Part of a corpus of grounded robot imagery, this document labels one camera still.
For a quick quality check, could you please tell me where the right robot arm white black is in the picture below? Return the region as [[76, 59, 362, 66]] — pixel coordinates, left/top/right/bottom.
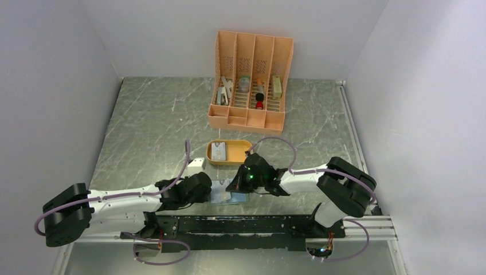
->
[[226, 153, 377, 237]]

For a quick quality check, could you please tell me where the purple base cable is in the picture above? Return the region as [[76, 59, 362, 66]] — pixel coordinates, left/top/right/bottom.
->
[[309, 218, 371, 264], [132, 237, 194, 266]]

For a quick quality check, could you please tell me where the yellow oval tray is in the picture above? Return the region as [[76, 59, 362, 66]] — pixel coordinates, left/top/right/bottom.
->
[[206, 139, 252, 166]]

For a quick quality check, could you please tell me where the orange desk file organizer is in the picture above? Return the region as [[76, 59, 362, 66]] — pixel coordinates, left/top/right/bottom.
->
[[208, 30, 294, 135]]

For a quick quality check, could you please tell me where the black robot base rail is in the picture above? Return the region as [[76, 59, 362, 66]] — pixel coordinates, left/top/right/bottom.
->
[[134, 214, 346, 253]]

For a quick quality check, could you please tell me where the pale green eraser box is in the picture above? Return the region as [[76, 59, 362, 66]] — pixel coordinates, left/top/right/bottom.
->
[[272, 74, 283, 100]]

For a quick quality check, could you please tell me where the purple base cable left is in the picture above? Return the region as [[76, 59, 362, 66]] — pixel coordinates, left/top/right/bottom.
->
[[132, 237, 194, 266]]

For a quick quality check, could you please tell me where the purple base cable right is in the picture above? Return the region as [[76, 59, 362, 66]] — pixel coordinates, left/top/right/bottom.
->
[[309, 218, 371, 264]]

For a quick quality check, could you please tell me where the aluminium table edge rail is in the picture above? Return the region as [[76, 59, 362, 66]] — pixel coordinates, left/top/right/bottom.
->
[[336, 81, 397, 245]]

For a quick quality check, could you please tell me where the silver credit card stack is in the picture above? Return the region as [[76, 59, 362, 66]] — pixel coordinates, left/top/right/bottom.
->
[[211, 142, 227, 162]]

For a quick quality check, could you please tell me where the grey stapler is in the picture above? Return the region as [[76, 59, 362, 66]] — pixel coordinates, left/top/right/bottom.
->
[[213, 76, 233, 106]]

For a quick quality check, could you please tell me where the silver VIP credit card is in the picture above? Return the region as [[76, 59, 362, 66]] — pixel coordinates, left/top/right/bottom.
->
[[210, 179, 232, 204]]

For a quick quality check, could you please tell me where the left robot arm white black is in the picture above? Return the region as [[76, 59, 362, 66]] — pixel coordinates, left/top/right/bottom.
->
[[40, 172, 212, 248]]

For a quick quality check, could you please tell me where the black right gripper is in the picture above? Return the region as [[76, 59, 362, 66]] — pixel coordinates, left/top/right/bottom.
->
[[226, 164, 266, 194]]

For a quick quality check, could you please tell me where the red black marker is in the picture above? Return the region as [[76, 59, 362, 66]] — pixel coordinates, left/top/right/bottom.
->
[[255, 78, 265, 110]]

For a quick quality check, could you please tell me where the mint green card holder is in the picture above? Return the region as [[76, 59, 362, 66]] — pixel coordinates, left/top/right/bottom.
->
[[210, 178, 249, 205]]

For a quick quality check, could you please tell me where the clear tape roll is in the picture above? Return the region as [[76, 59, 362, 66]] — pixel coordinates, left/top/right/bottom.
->
[[238, 76, 251, 93]]

